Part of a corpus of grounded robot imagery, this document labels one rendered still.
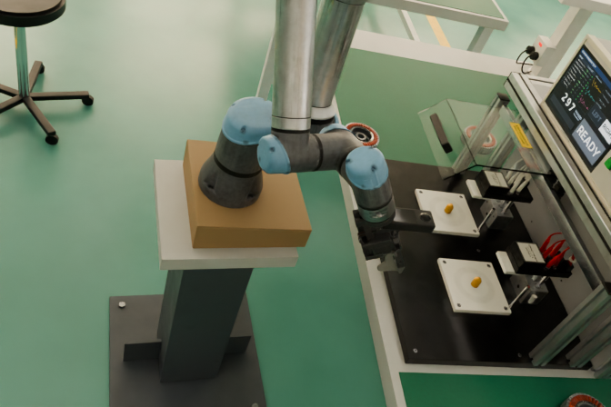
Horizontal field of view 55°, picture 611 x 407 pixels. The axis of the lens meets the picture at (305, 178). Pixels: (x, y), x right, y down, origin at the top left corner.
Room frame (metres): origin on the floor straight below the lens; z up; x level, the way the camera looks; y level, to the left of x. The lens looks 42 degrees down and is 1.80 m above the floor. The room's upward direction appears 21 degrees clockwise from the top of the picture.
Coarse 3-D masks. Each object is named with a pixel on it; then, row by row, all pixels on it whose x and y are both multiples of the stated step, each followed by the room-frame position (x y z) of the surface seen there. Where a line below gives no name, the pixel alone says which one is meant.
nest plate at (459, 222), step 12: (420, 192) 1.27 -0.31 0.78; (432, 192) 1.29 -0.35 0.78; (444, 192) 1.31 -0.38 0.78; (420, 204) 1.22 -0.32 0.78; (432, 204) 1.23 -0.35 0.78; (444, 204) 1.25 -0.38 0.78; (456, 204) 1.27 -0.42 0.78; (444, 216) 1.20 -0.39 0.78; (456, 216) 1.22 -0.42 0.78; (468, 216) 1.24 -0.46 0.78; (444, 228) 1.16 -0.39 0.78; (456, 228) 1.18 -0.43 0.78; (468, 228) 1.19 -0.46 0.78
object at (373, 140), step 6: (348, 126) 1.43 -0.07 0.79; (354, 126) 1.45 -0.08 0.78; (360, 126) 1.46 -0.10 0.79; (366, 126) 1.47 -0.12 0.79; (354, 132) 1.44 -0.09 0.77; (360, 132) 1.45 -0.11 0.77; (366, 132) 1.45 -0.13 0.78; (372, 132) 1.45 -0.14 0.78; (360, 138) 1.41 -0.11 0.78; (366, 138) 1.44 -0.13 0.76; (372, 138) 1.42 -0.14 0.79; (378, 138) 1.44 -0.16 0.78; (366, 144) 1.38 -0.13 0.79; (372, 144) 1.39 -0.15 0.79
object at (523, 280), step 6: (516, 276) 1.07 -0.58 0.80; (522, 276) 1.05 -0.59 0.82; (528, 276) 1.05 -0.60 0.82; (540, 276) 1.07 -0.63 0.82; (516, 282) 1.06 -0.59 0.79; (522, 282) 1.04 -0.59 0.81; (528, 282) 1.04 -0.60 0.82; (534, 282) 1.04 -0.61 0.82; (516, 288) 1.04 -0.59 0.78; (522, 288) 1.03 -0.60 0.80; (534, 288) 1.02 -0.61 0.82; (540, 288) 1.03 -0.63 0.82; (516, 294) 1.03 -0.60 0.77; (528, 294) 1.01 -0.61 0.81; (540, 294) 1.02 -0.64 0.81; (522, 300) 1.01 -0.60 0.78; (540, 300) 1.03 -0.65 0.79
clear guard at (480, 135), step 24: (456, 120) 1.22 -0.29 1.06; (480, 120) 1.26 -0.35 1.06; (504, 120) 1.30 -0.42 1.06; (432, 144) 1.17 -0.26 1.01; (456, 144) 1.15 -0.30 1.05; (480, 144) 1.16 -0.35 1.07; (504, 144) 1.19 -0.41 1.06; (456, 168) 1.08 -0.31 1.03; (504, 168) 1.10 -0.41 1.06; (528, 168) 1.14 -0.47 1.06
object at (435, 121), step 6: (432, 114) 1.22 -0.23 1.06; (432, 120) 1.20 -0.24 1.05; (438, 120) 1.20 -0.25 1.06; (438, 126) 1.18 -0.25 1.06; (438, 132) 1.16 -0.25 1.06; (444, 132) 1.16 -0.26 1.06; (438, 138) 1.14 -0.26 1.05; (444, 138) 1.14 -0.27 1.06; (444, 144) 1.12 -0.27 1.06; (450, 144) 1.14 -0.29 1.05; (444, 150) 1.12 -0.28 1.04; (450, 150) 1.13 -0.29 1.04
